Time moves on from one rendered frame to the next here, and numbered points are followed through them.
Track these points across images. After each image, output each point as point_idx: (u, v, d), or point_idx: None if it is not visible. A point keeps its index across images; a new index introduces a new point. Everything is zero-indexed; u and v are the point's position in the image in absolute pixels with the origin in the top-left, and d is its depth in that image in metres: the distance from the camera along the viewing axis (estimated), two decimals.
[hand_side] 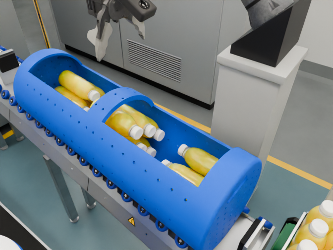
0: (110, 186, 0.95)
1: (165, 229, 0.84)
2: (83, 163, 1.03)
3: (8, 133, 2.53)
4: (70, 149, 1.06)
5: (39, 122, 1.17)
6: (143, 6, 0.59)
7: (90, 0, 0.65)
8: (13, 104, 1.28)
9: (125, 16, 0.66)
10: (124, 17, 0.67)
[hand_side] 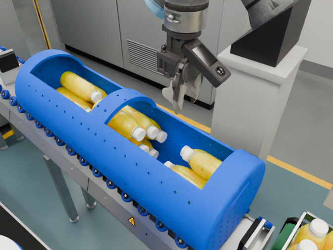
0: (109, 185, 0.96)
1: (162, 231, 0.84)
2: (81, 162, 1.03)
3: (8, 133, 2.53)
4: (70, 149, 1.06)
5: (39, 123, 1.17)
6: (221, 74, 0.60)
7: (161, 60, 0.67)
8: (13, 104, 1.28)
9: (194, 76, 0.68)
10: (193, 76, 0.69)
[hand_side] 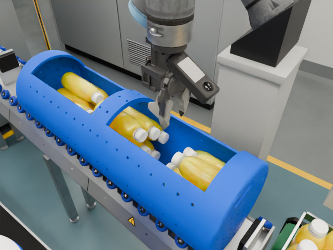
0: (108, 184, 0.96)
1: (160, 231, 0.84)
2: (81, 161, 1.03)
3: (8, 133, 2.53)
4: (70, 150, 1.06)
5: (39, 123, 1.17)
6: (208, 90, 0.57)
7: (146, 73, 0.63)
8: (13, 104, 1.28)
9: (181, 90, 0.64)
10: (180, 90, 0.65)
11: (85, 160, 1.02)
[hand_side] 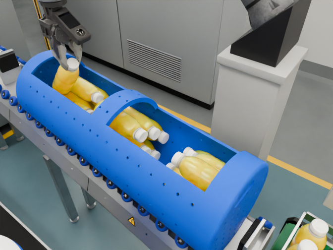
0: (108, 184, 0.96)
1: (160, 231, 0.84)
2: (81, 161, 1.03)
3: (8, 133, 2.53)
4: (70, 150, 1.06)
5: (39, 123, 1.17)
6: (80, 34, 0.79)
7: (43, 26, 0.85)
8: (13, 104, 1.28)
9: (70, 38, 0.86)
10: (70, 39, 0.87)
11: (85, 160, 1.02)
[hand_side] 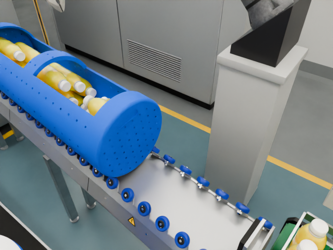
0: (108, 180, 0.96)
1: (166, 227, 0.83)
2: (81, 157, 1.03)
3: (8, 133, 2.53)
4: (70, 150, 1.06)
5: (38, 124, 1.18)
6: None
7: None
8: None
9: None
10: None
11: (83, 164, 1.03)
